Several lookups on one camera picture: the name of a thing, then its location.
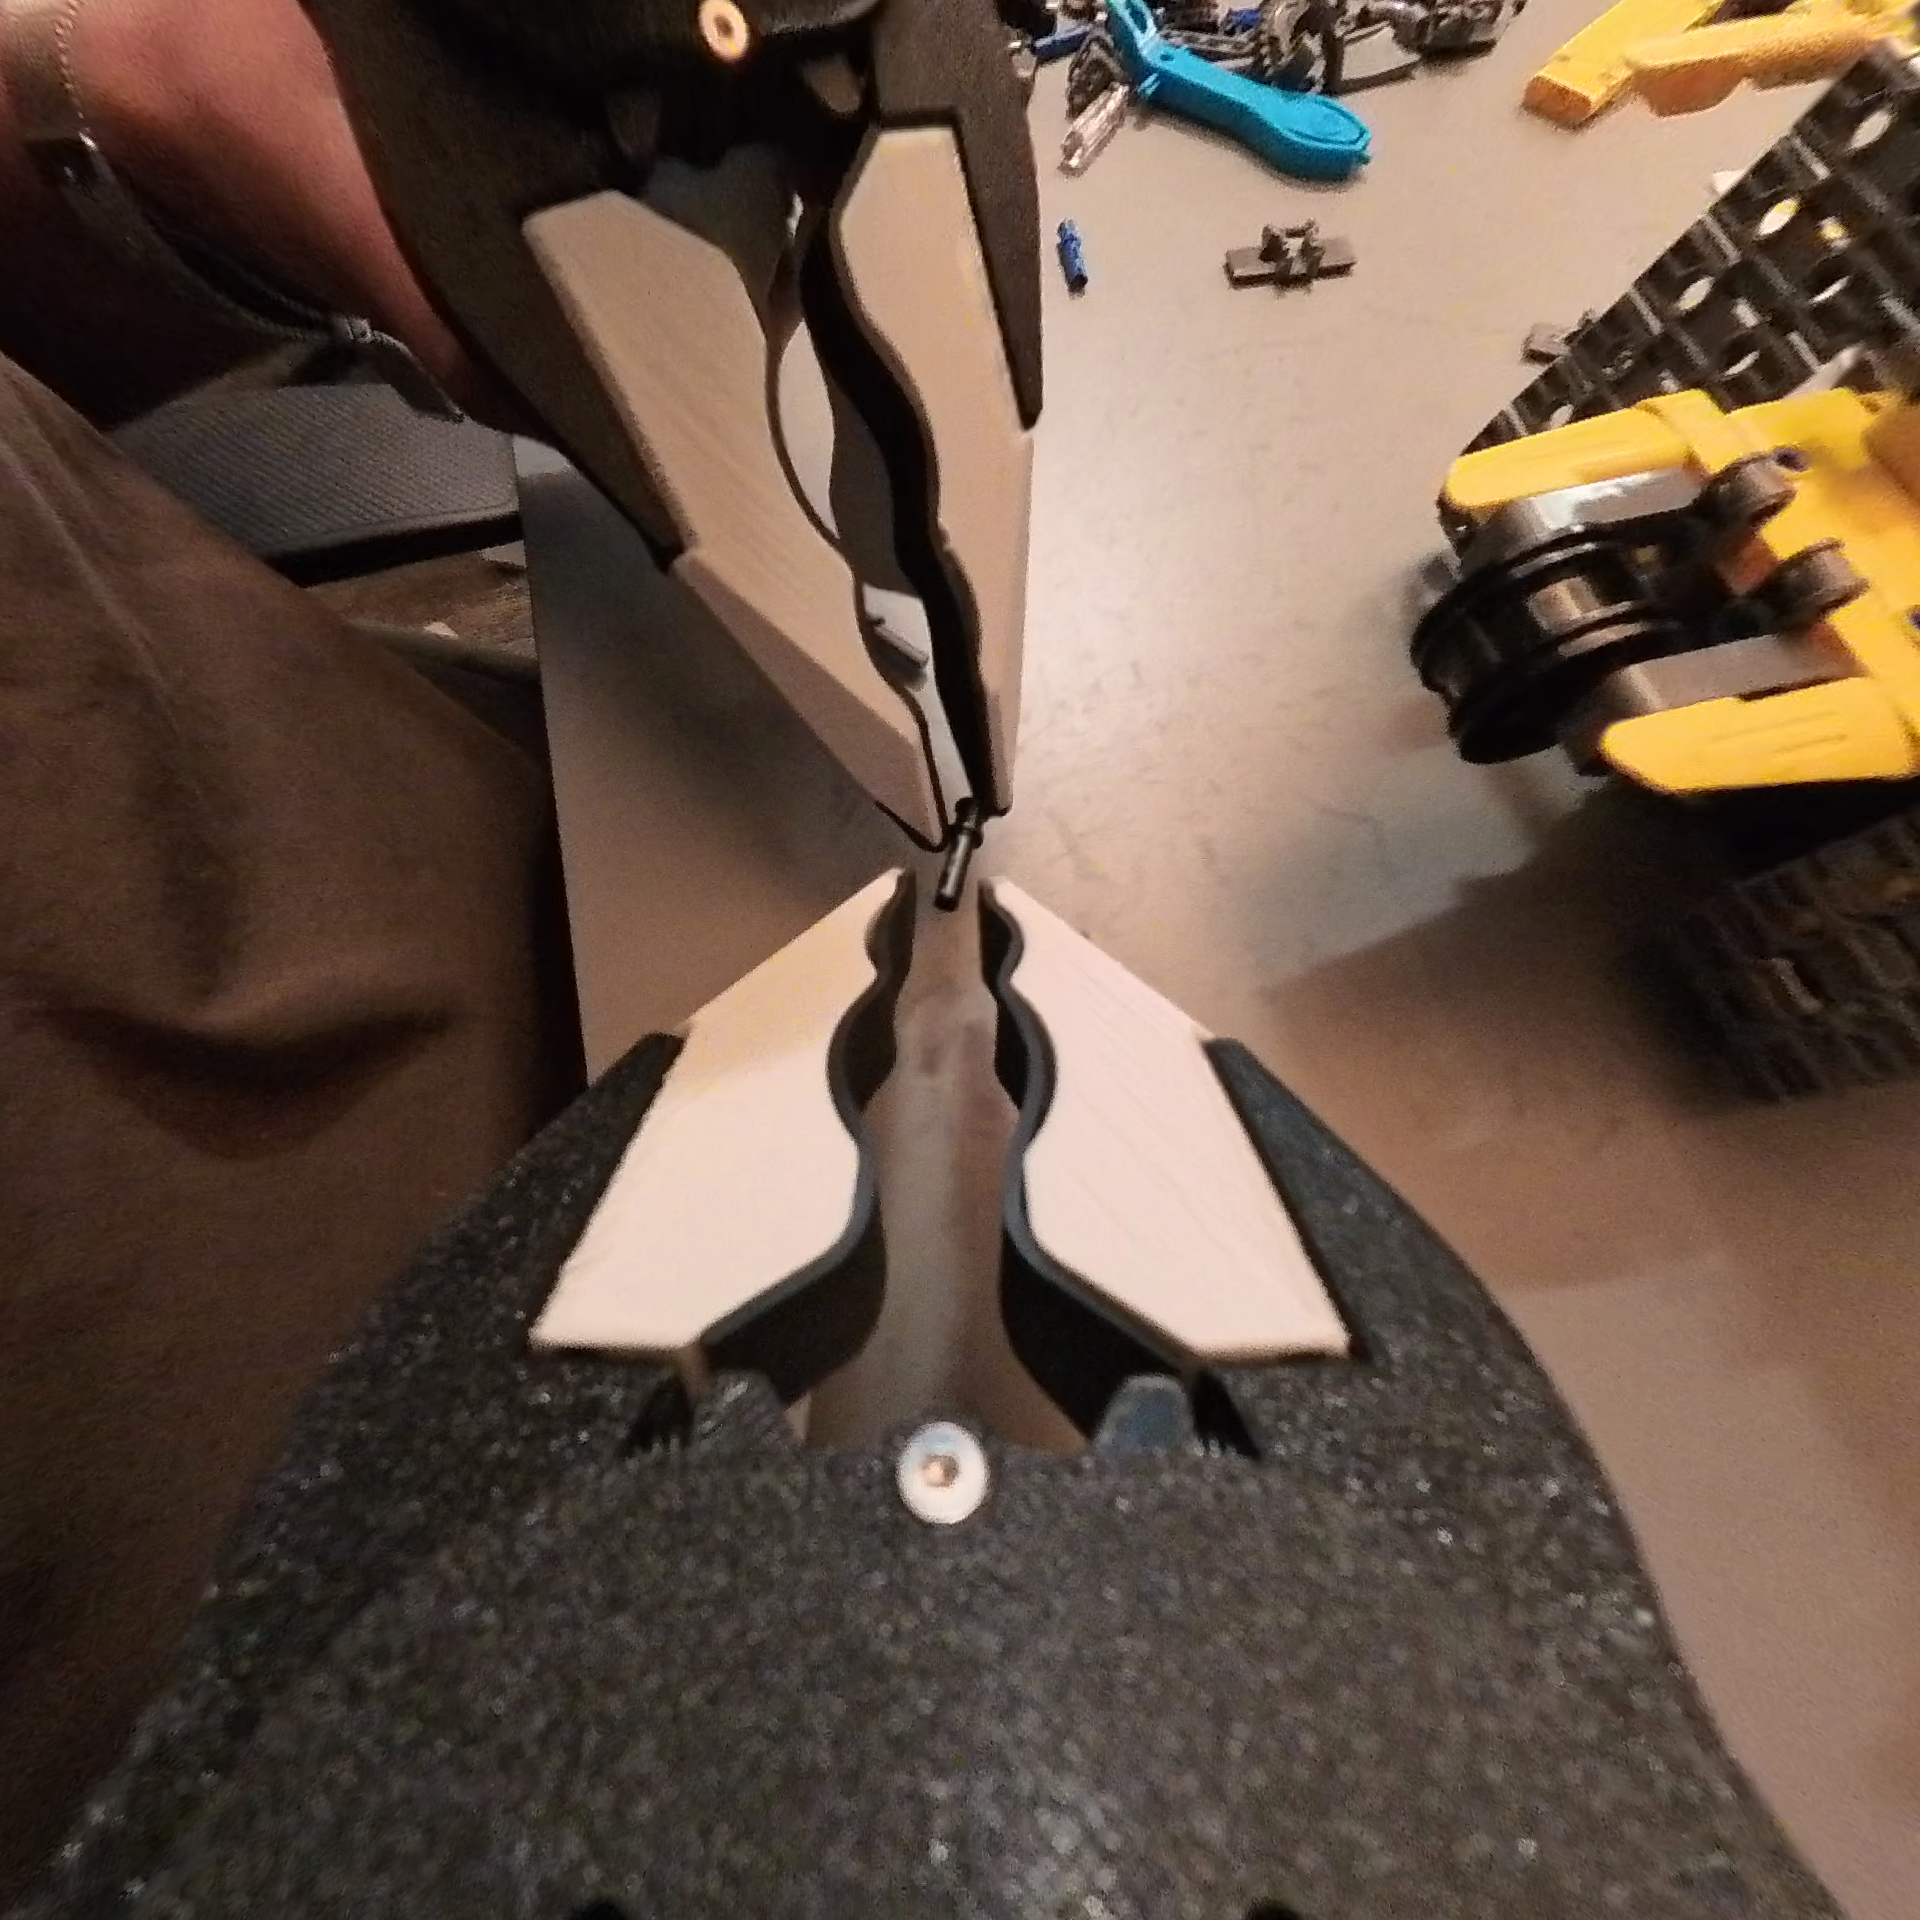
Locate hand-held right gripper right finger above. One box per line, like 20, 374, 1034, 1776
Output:
977, 874, 1353, 1395

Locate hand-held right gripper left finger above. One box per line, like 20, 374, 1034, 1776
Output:
529, 867, 924, 1378

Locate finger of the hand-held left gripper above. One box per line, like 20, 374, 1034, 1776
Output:
803, 118, 1040, 826
521, 187, 970, 846

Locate person's left forearm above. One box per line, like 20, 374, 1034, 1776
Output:
0, 0, 496, 422

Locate grey ribbed cloth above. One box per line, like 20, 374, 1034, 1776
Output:
112, 335, 529, 579

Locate teal brick separator tool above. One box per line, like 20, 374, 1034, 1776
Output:
1102, 0, 1373, 186

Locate pile of toy building pieces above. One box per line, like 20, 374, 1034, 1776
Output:
1002, 0, 1531, 92

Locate person's brown trouser leg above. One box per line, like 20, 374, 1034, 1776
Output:
0, 352, 588, 1920

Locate yellow black tracked toy vehicle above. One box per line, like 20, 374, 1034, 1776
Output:
1411, 0, 1920, 1103

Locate black strap with buckle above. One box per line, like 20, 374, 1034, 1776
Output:
59, 127, 460, 422

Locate grey wrist strap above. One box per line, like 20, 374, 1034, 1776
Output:
0, 0, 92, 144

